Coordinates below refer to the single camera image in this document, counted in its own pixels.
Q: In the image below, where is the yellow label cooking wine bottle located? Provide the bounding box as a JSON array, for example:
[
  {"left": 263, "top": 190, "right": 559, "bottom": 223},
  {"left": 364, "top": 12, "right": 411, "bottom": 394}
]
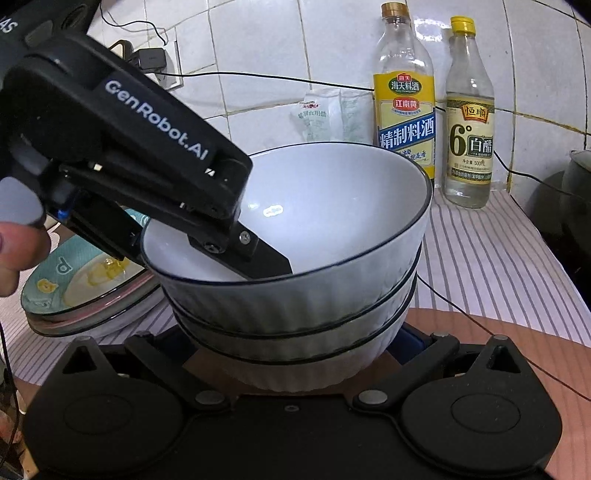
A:
[{"left": 373, "top": 1, "right": 437, "bottom": 181}]

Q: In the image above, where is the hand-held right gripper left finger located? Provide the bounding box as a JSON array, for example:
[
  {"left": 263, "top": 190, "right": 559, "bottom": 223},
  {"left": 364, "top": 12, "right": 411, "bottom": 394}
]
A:
[{"left": 62, "top": 329, "right": 236, "bottom": 414}]

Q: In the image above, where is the clear white vinegar bottle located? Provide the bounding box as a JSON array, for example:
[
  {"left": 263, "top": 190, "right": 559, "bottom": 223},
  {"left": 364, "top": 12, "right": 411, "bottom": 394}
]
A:
[{"left": 443, "top": 16, "right": 498, "bottom": 209}]

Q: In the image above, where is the dark cooking pot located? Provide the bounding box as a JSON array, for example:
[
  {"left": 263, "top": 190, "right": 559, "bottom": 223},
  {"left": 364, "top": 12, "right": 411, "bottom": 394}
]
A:
[{"left": 540, "top": 150, "right": 591, "bottom": 278}]

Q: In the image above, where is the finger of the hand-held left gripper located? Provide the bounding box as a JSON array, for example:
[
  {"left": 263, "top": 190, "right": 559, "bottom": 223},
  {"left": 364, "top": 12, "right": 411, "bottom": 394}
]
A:
[
  {"left": 67, "top": 203, "right": 151, "bottom": 271},
  {"left": 187, "top": 220, "right": 294, "bottom": 280}
]

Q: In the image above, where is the person's left hand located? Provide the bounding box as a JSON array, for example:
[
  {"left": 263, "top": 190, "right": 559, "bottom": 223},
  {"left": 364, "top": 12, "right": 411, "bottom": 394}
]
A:
[{"left": 0, "top": 220, "right": 52, "bottom": 299}]

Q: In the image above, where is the carrot rabbit print bowl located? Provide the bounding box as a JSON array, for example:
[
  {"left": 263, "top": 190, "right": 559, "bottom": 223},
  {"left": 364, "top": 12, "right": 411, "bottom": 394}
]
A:
[{"left": 25, "top": 272, "right": 167, "bottom": 340}]

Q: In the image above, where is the blue egg print plate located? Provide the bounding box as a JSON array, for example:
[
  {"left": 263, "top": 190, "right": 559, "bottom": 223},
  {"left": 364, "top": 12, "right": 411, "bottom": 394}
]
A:
[{"left": 21, "top": 208, "right": 156, "bottom": 324}]

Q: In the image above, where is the white ribbed bowl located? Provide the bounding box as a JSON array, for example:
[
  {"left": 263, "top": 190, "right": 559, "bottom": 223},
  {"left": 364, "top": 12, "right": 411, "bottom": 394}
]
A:
[
  {"left": 182, "top": 277, "right": 415, "bottom": 394},
  {"left": 172, "top": 249, "right": 423, "bottom": 359},
  {"left": 140, "top": 143, "right": 433, "bottom": 334}
]

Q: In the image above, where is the black cable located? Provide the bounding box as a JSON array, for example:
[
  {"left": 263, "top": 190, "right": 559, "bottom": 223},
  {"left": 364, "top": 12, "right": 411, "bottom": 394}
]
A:
[
  {"left": 157, "top": 69, "right": 571, "bottom": 188},
  {"left": 413, "top": 274, "right": 591, "bottom": 409}
]

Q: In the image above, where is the white salt packet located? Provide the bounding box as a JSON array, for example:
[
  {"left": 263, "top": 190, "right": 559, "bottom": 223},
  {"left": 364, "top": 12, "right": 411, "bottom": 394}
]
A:
[
  {"left": 339, "top": 90, "right": 376, "bottom": 144},
  {"left": 290, "top": 90, "right": 342, "bottom": 143}
]

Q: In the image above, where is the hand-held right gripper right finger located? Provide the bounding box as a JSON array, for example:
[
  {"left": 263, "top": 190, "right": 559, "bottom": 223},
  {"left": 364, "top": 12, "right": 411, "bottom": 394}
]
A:
[{"left": 353, "top": 323, "right": 522, "bottom": 411}]

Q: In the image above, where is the black power adapter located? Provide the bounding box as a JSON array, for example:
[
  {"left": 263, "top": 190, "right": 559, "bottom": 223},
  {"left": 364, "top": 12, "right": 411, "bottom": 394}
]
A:
[{"left": 134, "top": 47, "right": 168, "bottom": 75}]

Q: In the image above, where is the black wall plug adapter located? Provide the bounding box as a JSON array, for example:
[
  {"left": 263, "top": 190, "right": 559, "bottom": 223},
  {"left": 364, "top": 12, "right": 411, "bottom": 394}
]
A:
[{"left": 111, "top": 39, "right": 186, "bottom": 91}]

